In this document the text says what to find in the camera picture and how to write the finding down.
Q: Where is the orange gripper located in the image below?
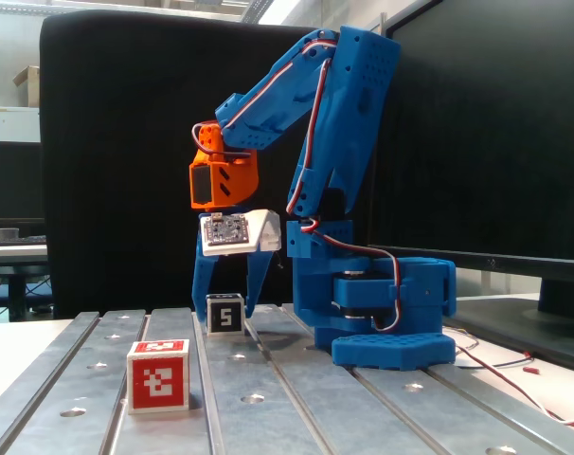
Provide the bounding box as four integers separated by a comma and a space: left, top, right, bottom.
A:
188, 120, 276, 325

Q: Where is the black cube with number five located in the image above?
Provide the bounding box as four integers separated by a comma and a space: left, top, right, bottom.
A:
206, 292, 245, 337

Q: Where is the red cube with white pattern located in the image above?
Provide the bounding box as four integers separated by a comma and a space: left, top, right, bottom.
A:
125, 338, 191, 415

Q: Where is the black office chair backrest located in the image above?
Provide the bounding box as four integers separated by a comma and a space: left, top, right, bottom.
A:
39, 9, 371, 319

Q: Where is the white background desk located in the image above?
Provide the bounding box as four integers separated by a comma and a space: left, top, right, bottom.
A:
0, 242, 51, 323

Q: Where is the small black background monitor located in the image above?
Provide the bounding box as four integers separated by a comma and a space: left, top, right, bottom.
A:
0, 140, 45, 224

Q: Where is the white cabinet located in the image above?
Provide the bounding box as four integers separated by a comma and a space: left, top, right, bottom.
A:
0, 106, 41, 142

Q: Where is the ceiling light fixture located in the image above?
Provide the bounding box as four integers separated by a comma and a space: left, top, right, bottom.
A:
242, 0, 275, 24

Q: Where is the brown cardboard box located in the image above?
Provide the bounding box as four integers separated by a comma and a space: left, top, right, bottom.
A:
11, 64, 41, 108

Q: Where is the black Dell monitor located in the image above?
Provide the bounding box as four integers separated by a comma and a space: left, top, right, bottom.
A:
369, 0, 574, 373

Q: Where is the white camera mount with board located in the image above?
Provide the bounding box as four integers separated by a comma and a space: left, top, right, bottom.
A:
199, 208, 282, 258

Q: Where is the aluminium slotted base plate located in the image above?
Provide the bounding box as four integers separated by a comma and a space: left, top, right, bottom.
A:
0, 302, 574, 455

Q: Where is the red white wrist servo cable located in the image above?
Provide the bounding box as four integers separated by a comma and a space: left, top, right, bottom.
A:
191, 120, 256, 165

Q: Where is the red white arm servo cable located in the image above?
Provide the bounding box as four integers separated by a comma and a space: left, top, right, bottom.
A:
220, 37, 404, 333

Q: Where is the red white twisted cable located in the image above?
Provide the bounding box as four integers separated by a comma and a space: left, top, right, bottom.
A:
455, 343, 574, 428

